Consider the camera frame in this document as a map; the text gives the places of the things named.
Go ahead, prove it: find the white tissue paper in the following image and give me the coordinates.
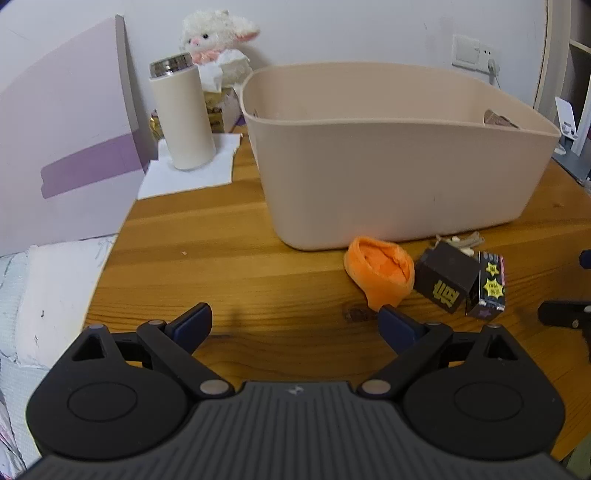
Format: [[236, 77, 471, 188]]
[[198, 50, 253, 90]]

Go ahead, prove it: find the white plush toy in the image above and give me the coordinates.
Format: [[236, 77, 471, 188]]
[[179, 9, 260, 63]]

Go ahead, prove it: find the cream thermos bottle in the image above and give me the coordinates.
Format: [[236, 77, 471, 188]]
[[148, 53, 217, 172]]

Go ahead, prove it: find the beige plastic storage bin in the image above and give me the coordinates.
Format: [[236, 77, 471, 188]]
[[239, 62, 561, 251]]

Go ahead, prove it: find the dark carton with yellow stars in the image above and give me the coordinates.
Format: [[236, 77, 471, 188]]
[[465, 251, 507, 320]]

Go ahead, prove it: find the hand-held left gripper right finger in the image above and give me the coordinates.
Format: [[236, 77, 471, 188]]
[[359, 306, 532, 400]]

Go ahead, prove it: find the white phone stand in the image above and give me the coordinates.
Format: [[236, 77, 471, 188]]
[[554, 96, 581, 142]]

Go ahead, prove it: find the grey flat device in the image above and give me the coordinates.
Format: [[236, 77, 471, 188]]
[[551, 137, 591, 186]]

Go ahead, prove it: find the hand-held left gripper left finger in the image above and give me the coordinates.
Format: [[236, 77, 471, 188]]
[[60, 303, 234, 400]]

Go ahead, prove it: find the wooden shelf unit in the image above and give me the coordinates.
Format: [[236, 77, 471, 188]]
[[534, 0, 591, 155]]

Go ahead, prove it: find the pale patterned bed sheet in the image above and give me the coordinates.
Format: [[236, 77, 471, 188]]
[[0, 251, 51, 467]]

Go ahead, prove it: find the white wall socket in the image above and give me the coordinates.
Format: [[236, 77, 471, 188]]
[[452, 34, 501, 72]]

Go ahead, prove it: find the brown item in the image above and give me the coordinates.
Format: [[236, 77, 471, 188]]
[[483, 109, 520, 130]]

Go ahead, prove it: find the small black box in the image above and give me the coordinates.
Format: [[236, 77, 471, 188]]
[[413, 241, 481, 315]]

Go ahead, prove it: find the yellow tissue box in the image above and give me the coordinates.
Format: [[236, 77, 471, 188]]
[[203, 84, 242, 134]]

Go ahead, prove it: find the pale purple board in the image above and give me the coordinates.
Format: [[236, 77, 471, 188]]
[[0, 15, 148, 256]]

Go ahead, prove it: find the orange plush toy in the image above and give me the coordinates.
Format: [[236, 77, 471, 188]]
[[344, 236, 415, 311]]

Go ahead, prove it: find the white paper napkin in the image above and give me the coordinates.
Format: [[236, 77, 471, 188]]
[[137, 133, 243, 200]]

